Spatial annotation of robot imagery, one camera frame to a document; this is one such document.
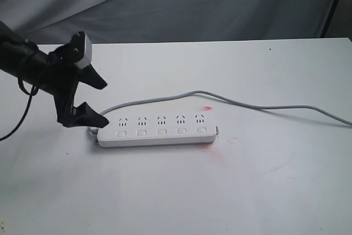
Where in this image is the grey power cable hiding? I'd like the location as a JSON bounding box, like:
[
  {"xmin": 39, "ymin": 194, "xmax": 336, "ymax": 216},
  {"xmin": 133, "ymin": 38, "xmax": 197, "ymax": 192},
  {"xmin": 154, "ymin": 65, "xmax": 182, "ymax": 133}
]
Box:
[{"xmin": 87, "ymin": 89, "xmax": 352, "ymax": 136}]

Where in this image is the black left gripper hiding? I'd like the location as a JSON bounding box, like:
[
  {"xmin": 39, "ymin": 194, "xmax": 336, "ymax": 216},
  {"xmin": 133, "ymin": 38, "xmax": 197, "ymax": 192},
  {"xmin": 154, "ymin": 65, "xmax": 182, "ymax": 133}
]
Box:
[{"xmin": 36, "ymin": 33, "xmax": 109, "ymax": 128}]

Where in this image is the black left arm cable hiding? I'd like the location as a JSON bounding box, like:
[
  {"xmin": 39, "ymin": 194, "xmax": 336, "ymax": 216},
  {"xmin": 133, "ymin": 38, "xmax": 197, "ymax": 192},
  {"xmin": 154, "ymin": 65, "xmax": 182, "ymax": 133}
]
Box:
[{"xmin": 0, "ymin": 61, "xmax": 56, "ymax": 141}]

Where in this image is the black tripod stand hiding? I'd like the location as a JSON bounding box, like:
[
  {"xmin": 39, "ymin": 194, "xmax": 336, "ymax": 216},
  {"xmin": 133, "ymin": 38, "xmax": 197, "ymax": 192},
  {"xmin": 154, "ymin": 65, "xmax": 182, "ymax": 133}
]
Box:
[{"xmin": 320, "ymin": 0, "xmax": 339, "ymax": 38}]

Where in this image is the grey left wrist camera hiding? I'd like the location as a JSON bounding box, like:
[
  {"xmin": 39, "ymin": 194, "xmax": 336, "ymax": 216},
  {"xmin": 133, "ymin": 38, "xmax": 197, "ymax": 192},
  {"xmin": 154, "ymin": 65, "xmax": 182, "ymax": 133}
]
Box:
[{"xmin": 75, "ymin": 31, "xmax": 92, "ymax": 69}]

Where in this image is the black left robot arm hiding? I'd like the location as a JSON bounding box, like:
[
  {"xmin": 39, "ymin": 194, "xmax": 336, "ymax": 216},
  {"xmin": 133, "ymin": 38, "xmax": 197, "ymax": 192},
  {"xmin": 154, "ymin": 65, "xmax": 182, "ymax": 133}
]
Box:
[{"xmin": 1, "ymin": 23, "xmax": 109, "ymax": 128}]

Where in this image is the grey backdrop cloth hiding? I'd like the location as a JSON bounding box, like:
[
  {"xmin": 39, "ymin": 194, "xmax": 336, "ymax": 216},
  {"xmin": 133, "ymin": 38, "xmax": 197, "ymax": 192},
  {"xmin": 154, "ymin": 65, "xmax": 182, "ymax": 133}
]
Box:
[{"xmin": 1, "ymin": 0, "xmax": 333, "ymax": 44}]

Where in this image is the white five-outlet power strip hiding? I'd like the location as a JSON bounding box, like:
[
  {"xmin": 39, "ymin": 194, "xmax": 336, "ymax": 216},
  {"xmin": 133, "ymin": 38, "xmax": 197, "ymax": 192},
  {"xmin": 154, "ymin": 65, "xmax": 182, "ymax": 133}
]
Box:
[{"xmin": 97, "ymin": 112, "xmax": 219, "ymax": 148}]

